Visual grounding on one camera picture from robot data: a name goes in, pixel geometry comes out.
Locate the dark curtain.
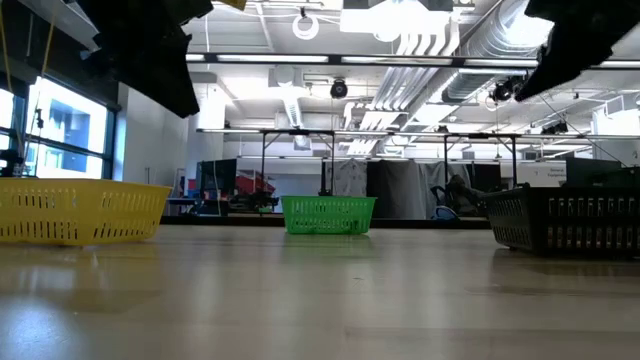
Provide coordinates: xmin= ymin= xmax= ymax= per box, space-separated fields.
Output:
xmin=366 ymin=159 xmax=427 ymax=220

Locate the black plastic basket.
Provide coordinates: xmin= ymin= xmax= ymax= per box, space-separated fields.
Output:
xmin=482 ymin=183 xmax=640 ymax=259

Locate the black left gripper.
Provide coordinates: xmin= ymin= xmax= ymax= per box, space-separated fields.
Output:
xmin=77 ymin=0 xmax=214 ymax=119

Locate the yellow plastic basket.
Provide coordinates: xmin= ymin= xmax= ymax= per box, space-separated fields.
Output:
xmin=0 ymin=177 xmax=174 ymax=247

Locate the person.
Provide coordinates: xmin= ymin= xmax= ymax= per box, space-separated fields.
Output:
xmin=430 ymin=173 xmax=484 ymax=217

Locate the white ring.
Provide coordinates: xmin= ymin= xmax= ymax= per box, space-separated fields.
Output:
xmin=291 ymin=12 xmax=321 ymax=42

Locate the silver ventilation duct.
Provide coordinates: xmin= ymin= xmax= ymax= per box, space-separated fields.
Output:
xmin=439 ymin=0 xmax=551 ymax=104

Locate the white hanging cloth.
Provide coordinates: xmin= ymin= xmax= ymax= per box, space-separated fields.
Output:
xmin=323 ymin=158 xmax=370 ymax=198

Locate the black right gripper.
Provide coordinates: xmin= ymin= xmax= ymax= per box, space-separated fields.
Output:
xmin=514 ymin=0 xmax=619 ymax=103

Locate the black monitor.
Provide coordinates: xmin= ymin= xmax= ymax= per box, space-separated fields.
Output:
xmin=198 ymin=158 xmax=238 ymax=194
xmin=565 ymin=156 xmax=624 ymax=189

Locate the black ceiling spotlight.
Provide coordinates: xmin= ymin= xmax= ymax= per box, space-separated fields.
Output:
xmin=328 ymin=78 xmax=349 ymax=100
xmin=489 ymin=79 xmax=521 ymax=104

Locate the green plastic basket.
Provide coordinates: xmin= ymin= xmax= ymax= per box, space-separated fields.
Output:
xmin=280 ymin=195 xmax=378 ymax=236

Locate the large window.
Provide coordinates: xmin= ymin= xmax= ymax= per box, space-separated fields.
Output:
xmin=0 ymin=74 xmax=110 ymax=180

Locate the black workstation frame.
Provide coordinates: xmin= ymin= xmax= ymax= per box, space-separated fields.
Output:
xmin=196 ymin=127 xmax=392 ymax=197
xmin=442 ymin=131 xmax=520 ymax=190

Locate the black aluminium table frame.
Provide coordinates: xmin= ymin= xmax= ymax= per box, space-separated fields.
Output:
xmin=160 ymin=213 xmax=494 ymax=231

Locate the yellow cable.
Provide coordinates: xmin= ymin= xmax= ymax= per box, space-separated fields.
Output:
xmin=39 ymin=0 xmax=57 ymax=79

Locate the LED light bar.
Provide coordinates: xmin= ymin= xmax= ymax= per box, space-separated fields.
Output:
xmin=184 ymin=49 xmax=640 ymax=70

